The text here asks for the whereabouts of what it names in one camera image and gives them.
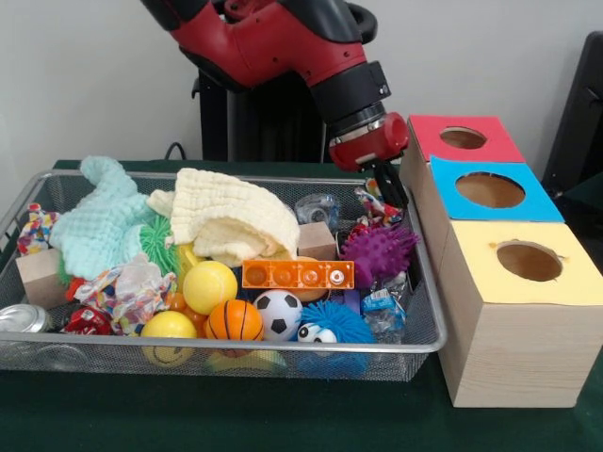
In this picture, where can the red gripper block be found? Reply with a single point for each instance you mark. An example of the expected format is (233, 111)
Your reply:
(377, 141)

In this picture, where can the multicoloured print packet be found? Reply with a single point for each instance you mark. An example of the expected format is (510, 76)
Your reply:
(377, 207)

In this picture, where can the purple spiky ball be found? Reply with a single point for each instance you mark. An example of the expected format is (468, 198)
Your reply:
(381, 252)

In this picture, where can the orange plastic toy block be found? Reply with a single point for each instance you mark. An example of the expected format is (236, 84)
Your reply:
(297, 274)

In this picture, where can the cream muslin cloth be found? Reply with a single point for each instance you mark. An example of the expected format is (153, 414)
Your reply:
(226, 212)

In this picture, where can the mint green muslin cloth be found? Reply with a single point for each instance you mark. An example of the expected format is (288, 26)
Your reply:
(99, 221)

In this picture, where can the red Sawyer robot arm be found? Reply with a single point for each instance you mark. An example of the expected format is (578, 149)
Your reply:
(282, 42)

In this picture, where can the clear mesh bin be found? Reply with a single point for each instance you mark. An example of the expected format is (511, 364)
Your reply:
(400, 362)

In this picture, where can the wooden box with three holes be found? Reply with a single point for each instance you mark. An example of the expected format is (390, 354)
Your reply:
(518, 358)

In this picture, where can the plain wooden cube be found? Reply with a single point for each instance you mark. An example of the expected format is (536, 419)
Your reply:
(42, 278)
(316, 241)

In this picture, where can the blue fuzzy ball with eyes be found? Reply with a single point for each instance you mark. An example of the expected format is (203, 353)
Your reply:
(339, 322)

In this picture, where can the black and white soccer ball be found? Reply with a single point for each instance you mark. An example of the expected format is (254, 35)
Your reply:
(278, 315)

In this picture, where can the black stand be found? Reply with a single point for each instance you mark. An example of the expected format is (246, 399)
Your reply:
(579, 117)

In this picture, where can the orange toy basketball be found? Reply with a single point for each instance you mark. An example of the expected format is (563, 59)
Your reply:
(234, 321)

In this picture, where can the yellow tennis ball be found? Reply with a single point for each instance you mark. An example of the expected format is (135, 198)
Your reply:
(209, 287)

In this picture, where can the green puffer ball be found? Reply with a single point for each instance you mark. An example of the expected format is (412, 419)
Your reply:
(158, 240)

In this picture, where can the yellow smiley ball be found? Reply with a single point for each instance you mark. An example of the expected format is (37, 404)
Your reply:
(168, 325)

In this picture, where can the dark green tablecloth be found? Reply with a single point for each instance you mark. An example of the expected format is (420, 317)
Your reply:
(235, 414)

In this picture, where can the silver drink can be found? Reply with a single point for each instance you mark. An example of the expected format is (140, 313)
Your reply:
(21, 318)

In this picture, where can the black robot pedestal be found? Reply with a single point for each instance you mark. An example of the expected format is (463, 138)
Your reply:
(264, 122)

